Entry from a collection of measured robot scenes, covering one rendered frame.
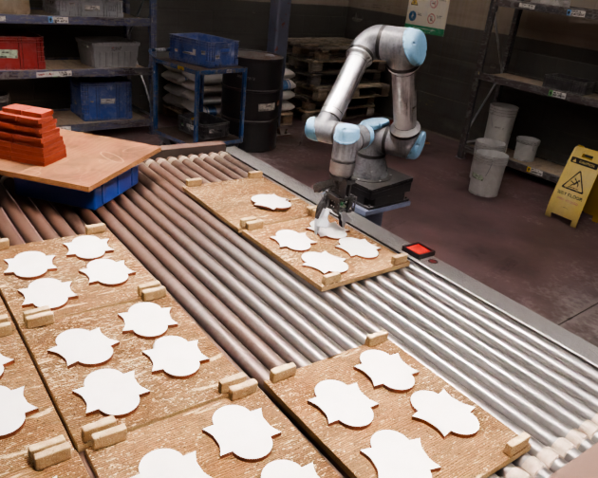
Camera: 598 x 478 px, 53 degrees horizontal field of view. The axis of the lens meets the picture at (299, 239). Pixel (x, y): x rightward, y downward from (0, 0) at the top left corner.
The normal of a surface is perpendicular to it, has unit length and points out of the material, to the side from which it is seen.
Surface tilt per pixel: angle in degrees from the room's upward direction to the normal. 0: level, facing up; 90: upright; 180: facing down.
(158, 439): 0
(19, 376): 0
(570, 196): 77
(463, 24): 90
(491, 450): 0
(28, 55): 90
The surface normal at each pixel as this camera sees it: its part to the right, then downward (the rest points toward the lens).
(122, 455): 0.10, -0.90
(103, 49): 0.69, 0.46
